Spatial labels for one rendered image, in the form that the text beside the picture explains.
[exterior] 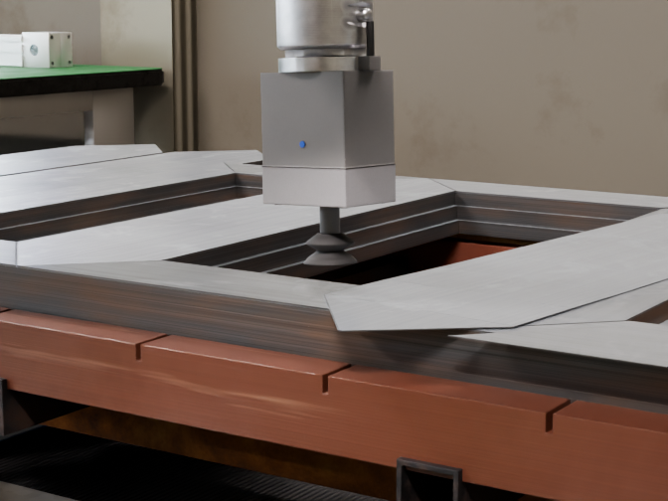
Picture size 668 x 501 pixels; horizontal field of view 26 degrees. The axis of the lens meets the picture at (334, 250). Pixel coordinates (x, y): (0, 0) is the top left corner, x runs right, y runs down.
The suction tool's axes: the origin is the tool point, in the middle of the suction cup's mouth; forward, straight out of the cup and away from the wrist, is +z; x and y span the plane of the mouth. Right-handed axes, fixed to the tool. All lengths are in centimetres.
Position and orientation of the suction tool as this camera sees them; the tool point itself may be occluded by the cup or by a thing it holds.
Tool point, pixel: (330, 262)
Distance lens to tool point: 114.6
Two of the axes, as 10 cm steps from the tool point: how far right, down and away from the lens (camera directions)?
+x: -6.3, 1.0, -7.7
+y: -7.8, -0.6, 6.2
